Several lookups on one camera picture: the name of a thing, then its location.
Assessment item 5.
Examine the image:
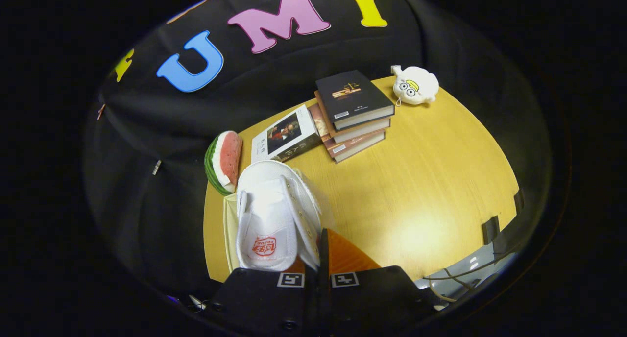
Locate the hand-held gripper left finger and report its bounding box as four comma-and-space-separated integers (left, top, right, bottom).
205, 258, 320, 337

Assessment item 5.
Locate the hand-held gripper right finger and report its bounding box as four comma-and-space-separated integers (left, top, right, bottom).
318, 228, 442, 337

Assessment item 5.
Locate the beige fabric storage box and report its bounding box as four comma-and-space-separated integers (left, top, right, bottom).
223, 194, 241, 275

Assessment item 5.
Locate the white canvas shoe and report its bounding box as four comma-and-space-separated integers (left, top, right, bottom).
235, 159, 334, 273

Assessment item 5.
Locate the brown cover book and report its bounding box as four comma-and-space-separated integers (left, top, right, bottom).
313, 90, 391, 143
308, 103, 386, 164

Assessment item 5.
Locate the white book with portrait cover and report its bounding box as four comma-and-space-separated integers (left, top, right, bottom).
251, 104, 322, 164

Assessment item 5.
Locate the watermelon slice plush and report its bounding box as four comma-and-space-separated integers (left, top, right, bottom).
204, 130, 243, 196

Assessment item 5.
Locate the black backdrop cloth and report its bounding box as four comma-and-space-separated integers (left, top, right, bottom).
83, 0, 554, 298

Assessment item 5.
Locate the dark hardcover book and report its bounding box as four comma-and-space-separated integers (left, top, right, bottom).
315, 70, 395, 130

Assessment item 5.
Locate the white cartoon plush toy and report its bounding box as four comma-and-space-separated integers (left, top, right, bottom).
390, 65, 440, 106

